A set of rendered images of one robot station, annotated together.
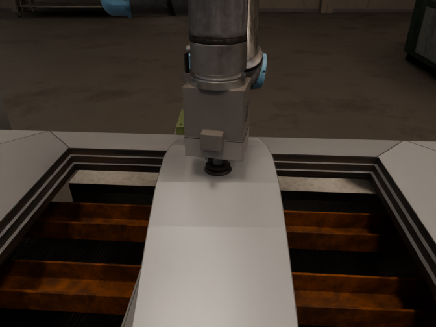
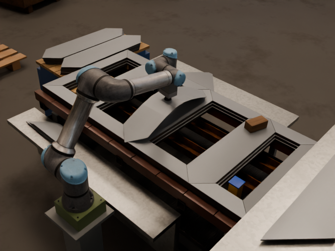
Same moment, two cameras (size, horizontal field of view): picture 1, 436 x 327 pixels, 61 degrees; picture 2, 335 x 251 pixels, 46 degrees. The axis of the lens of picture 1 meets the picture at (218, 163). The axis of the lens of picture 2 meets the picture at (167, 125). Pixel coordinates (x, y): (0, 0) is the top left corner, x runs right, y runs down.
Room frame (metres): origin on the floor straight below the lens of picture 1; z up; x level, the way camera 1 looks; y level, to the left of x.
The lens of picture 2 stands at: (1.99, 1.14, 2.21)
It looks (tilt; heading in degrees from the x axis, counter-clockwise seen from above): 37 degrees down; 217
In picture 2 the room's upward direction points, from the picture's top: 3 degrees clockwise
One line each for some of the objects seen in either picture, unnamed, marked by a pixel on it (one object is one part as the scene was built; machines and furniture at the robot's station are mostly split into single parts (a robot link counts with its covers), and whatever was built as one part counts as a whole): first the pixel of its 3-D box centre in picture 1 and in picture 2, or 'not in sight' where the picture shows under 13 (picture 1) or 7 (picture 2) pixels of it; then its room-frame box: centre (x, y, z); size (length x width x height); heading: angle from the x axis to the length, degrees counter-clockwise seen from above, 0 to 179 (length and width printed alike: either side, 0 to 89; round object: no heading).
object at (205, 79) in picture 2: not in sight; (197, 77); (-0.10, -0.20, 0.77); 0.45 x 0.20 x 0.04; 86
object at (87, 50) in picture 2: not in sight; (94, 49); (0.16, -0.99, 0.82); 0.80 x 0.40 x 0.06; 176
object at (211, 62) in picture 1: (215, 57); not in sight; (0.50, 0.00, 1.14); 0.08 x 0.08 x 0.05
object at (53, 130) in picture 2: not in sight; (51, 129); (0.92, -0.57, 0.70); 0.39 x 0.12 x 0.04; 86
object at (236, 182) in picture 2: not in sight; (236, 183); (0.73, 0.61, 0.88); 0.06 x 0.06 x 0.02; 86
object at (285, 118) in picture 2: not in sight; (213, 89); (-0.09, -0.05, 0.74); 1.20 x 0.26 x 0.03; 86
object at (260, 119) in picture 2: not in sight; (255, 124); (0.26, 0.46, 0.89); 0.12 x 0.06 x 0.05; 159
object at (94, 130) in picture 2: not in sight; (122, 152); (0.86, -0.01, 0.80); 1.62 x 0.04 x 0.06; 86
